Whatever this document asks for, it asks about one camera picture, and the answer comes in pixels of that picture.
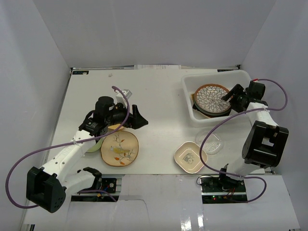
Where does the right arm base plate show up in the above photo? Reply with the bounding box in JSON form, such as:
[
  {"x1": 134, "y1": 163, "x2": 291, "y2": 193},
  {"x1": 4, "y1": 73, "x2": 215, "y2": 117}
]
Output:
[{"x1": 196, "y1": 175, "x2": 246, "y2": 193}]

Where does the cream square panda dish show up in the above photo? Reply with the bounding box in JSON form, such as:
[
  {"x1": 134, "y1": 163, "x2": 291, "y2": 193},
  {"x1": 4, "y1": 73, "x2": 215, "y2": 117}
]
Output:
[{"x1": 174, "y1": 141, "x2": 204, "y2": 174}]

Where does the clear glass plate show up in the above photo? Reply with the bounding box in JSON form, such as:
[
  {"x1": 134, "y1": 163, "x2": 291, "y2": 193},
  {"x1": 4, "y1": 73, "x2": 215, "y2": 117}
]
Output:
[{"x1": 195, "y1": 130, "x2": 224, "y2": 155}]

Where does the brown square glazed plate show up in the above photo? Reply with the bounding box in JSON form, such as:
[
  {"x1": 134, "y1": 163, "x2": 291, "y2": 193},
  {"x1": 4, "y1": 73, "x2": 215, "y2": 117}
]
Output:
[{"x1": 192, "y1": 102, "x2": 233, "y2": 119}]

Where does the floral pattern round plate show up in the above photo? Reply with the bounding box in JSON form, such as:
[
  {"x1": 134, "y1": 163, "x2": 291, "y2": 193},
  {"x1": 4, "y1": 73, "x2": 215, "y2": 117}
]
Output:
[{"x1": 193, "y1": 84, "x2": 231, "y2": 114}]

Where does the yellow square panda dish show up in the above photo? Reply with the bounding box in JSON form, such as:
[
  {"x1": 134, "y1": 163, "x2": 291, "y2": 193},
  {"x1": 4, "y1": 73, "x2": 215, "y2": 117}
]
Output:
[{"x1": 108, "y1": 124, "x2": 124, "y2": 131}]

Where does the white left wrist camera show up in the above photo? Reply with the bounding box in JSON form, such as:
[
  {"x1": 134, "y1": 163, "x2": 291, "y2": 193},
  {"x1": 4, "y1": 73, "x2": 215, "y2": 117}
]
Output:
[{"x1": 115, "y1": 89, "x2": 132, "y2": 107}]

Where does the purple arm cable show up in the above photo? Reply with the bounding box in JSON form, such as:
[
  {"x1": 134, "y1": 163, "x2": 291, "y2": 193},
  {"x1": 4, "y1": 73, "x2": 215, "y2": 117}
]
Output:
[
  {"x1": 5, "y1": 86, "x2": 131, "y2": 209},
  {"x1": 199, "y1": 77, "x2": 289, "y2": 204}
]

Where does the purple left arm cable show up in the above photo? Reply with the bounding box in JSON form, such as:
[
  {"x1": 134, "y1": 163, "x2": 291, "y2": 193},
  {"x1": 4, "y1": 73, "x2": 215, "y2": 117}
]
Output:
[{"x1": 5, "y1": 86, "x2": 131, "y2": 209}]

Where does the green square panda dish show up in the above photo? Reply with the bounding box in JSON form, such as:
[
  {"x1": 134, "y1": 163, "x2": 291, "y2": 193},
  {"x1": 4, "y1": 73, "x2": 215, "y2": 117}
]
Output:
[{"x1": 87, "y1": 138, "x2": 104, "y2": 153}]

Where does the beige bird pattern plate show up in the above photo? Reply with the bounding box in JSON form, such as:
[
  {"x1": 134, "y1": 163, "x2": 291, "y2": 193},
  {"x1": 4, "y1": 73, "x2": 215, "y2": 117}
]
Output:
[{"x1": 100, "y1": 131, "x2": 139, "y2": 167}]

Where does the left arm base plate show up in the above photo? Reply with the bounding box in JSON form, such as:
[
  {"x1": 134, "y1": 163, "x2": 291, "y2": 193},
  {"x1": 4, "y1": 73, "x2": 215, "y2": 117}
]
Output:
[{"x1": 79, "y1": 177, "x2": 118, "y2": 194}]

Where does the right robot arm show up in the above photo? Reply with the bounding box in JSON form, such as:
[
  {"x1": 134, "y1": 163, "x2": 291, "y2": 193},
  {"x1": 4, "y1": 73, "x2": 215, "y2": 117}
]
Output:
[{"x1": 217, "y1": 80, "x2": 289, "y2": 192}]

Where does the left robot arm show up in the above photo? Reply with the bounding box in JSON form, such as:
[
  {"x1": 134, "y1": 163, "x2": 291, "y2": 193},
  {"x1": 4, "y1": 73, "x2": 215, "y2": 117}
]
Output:
[{"x1": 26, "y1": 96, "x2": 148, "y2": 213}]

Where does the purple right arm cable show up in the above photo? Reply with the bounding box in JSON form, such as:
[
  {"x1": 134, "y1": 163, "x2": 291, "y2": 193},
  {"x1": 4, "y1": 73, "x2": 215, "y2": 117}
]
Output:
[{"x1": 199, "y1": 77, "x2": 289, "y2": 204}]

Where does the white plastic bin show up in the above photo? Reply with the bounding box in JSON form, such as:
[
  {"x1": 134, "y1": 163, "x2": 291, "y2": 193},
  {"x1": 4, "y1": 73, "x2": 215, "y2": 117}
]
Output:
[{"x1": 181, "y1": 69, "x2": 251, "y2": 127}]

